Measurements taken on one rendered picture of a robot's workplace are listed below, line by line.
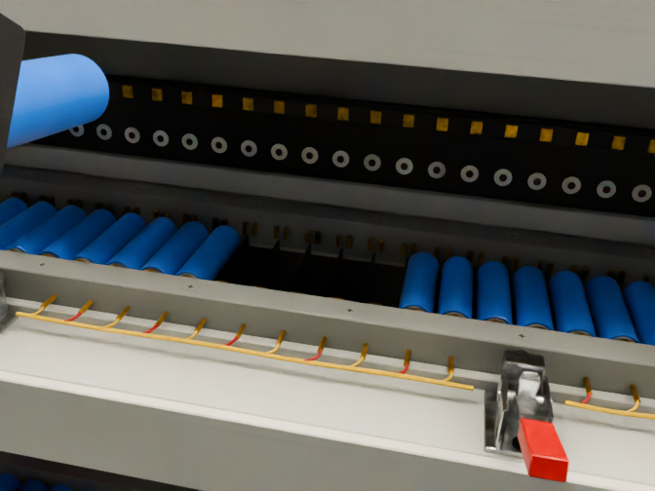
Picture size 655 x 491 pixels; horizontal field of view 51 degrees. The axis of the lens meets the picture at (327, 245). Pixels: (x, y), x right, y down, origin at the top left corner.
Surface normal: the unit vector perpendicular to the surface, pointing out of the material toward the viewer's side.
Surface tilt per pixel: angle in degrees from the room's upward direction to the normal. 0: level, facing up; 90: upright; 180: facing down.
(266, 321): 111
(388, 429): 21
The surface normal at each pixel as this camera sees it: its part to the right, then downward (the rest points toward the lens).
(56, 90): 0.93, -0.25
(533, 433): 0.11, -0.99
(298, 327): -0.20, 0.42
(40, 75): 0.69, -0.62
